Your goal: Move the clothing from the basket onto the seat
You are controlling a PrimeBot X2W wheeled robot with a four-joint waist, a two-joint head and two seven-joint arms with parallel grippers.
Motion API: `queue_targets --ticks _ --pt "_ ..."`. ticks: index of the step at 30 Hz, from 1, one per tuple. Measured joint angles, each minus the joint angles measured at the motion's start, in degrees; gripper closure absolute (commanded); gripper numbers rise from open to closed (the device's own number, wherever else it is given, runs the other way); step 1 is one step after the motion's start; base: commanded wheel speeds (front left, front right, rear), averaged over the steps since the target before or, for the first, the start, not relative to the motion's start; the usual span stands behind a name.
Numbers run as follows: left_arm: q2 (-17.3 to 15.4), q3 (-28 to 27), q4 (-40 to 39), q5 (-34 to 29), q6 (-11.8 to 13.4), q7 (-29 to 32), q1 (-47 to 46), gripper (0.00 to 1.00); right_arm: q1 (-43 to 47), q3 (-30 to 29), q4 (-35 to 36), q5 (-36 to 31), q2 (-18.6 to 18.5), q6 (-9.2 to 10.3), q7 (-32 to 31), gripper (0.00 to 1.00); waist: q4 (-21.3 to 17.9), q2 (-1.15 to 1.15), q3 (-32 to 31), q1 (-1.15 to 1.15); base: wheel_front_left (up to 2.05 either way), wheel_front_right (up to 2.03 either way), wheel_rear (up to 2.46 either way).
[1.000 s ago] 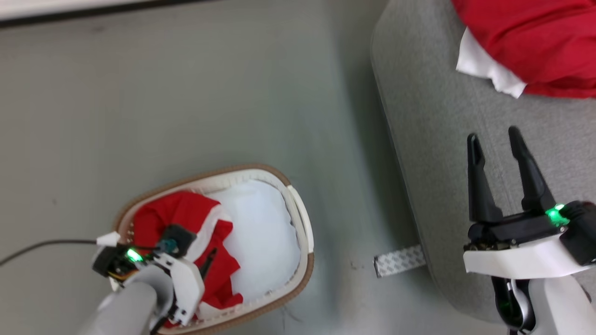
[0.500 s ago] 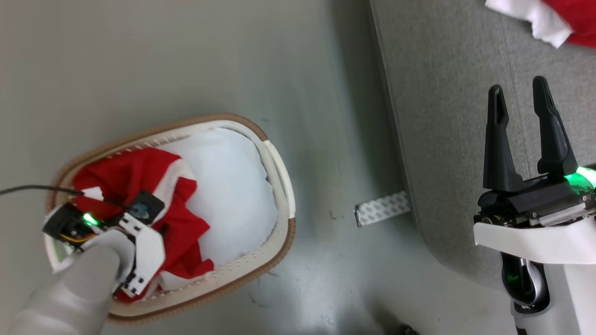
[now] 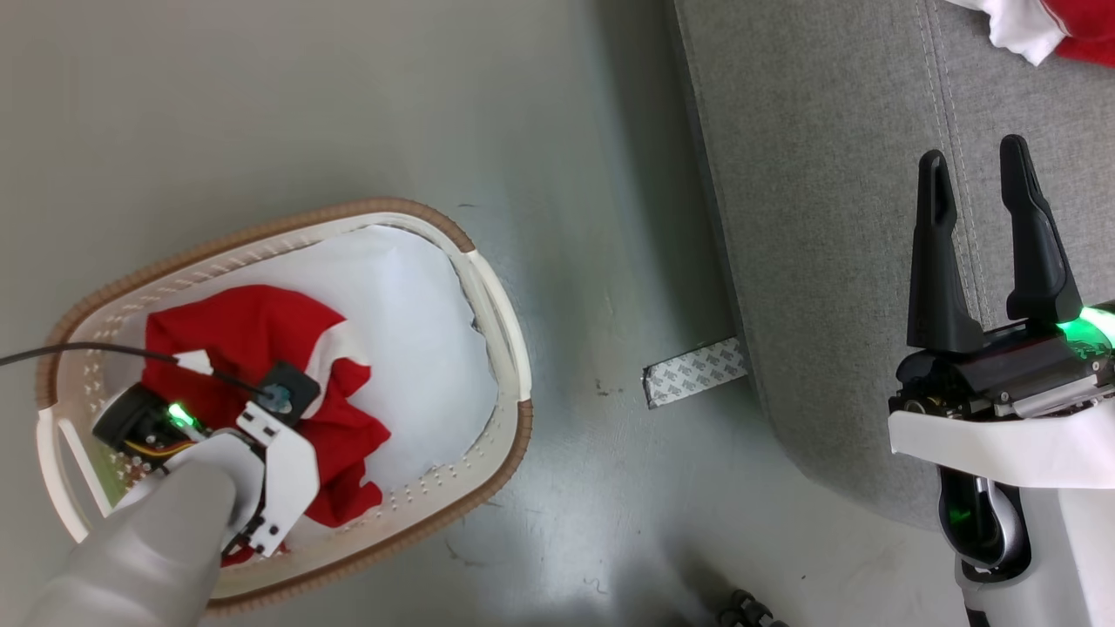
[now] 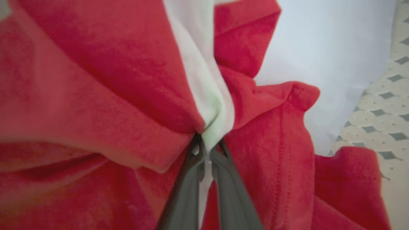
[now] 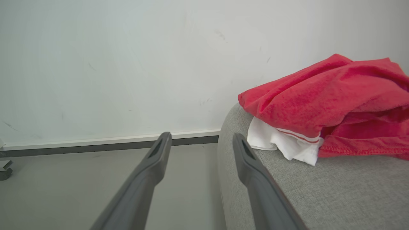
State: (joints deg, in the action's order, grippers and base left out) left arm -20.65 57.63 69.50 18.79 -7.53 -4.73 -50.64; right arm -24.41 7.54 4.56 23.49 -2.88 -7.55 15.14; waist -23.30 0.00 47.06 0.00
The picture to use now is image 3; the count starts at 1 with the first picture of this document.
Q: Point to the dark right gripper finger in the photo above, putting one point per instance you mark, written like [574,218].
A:
[936,279]
[1037,261]

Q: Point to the grey patterned tape strip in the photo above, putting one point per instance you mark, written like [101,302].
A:
[697,373]

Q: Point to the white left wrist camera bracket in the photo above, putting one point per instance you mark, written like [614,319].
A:
[292,479]

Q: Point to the grey fabric sofa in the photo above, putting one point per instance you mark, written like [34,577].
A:
[827,218]

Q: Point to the white laundry basket brown rim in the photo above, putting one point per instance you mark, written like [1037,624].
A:
[261,232]

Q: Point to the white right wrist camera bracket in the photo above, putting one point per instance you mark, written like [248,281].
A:
[1002,448]

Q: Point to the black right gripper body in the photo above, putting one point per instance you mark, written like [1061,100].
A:
[1010,370]

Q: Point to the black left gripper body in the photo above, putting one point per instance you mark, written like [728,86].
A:
[139,422]

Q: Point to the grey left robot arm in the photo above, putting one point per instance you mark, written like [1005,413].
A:
[148,549]

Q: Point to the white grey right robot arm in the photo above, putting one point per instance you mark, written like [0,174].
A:
[1071,557]

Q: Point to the white liner sheet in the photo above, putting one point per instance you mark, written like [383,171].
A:
[409,348]

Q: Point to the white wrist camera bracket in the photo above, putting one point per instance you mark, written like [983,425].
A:
[292,479]
[1002,448]

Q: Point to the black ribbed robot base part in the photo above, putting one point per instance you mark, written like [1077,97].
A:
[745,610]

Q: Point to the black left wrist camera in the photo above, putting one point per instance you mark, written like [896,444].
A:
[287,387]

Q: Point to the red and white garment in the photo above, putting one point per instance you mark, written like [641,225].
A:
[261,331]

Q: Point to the red white clothing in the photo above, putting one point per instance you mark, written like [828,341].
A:
[1019,26]

